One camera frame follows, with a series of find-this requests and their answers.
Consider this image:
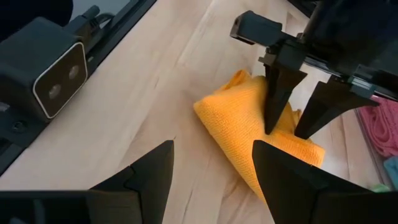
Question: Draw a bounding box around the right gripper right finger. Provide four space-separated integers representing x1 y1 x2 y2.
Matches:
252 139 371 224

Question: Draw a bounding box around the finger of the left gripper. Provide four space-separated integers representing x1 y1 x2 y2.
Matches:
264 63 308 135
294 76 379 140

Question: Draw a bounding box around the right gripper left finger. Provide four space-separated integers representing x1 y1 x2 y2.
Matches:
90 139 175 224

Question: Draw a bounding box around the orange microfiber towel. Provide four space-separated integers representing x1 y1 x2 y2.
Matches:
193 68 326 203

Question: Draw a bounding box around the clear plastic bin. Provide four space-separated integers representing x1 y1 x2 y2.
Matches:
354 107 398 190

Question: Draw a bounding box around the blue microfiber towel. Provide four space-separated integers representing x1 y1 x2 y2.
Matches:
382 155 398 190

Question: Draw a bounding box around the green microfiber towel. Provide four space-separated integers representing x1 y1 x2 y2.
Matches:
369 183 391 193

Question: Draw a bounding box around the black dual-lens camera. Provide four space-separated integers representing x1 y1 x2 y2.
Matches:
0 17 89 123

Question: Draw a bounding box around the black camera cable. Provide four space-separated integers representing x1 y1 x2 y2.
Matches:
63 4 116 43

